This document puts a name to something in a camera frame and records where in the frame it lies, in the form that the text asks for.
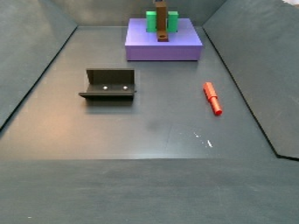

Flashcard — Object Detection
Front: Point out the black fixture bracket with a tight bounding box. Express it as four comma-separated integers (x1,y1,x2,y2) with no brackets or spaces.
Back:
79,68,137,99

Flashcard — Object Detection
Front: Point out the brown L-shaped block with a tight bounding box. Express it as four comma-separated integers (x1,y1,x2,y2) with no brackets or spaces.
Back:
155,2,169,42

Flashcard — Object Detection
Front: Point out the red peg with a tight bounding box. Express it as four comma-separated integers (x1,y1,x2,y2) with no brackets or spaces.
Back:
203,82,223,116

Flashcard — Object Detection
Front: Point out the green U-shaped block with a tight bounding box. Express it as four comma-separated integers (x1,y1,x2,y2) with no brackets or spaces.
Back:
146,10,179,32

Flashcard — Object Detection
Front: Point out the purple base block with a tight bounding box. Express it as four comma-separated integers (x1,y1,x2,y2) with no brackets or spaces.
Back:
126,18,203,61

